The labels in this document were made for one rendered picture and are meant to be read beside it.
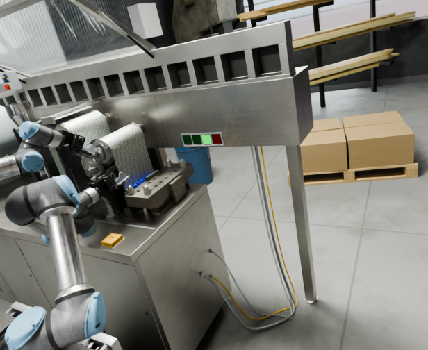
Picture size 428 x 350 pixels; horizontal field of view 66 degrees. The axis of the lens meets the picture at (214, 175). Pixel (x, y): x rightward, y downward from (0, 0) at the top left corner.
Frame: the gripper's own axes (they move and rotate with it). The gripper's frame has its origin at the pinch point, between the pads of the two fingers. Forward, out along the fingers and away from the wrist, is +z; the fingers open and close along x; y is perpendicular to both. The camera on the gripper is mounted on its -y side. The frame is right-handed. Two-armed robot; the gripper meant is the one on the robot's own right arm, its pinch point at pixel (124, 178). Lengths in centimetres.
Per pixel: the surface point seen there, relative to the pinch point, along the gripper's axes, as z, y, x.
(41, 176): -16.7, 7.8, 42.6
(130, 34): 19, 65, -14
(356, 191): 194, -109, -81
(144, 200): -7.3, -7.4, -16.9
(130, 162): 7.3, 5.5, -0.2
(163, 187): 4.9, -6.6, -20.0
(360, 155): 215, -80, -84
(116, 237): -25.7, -16.6, -12.0
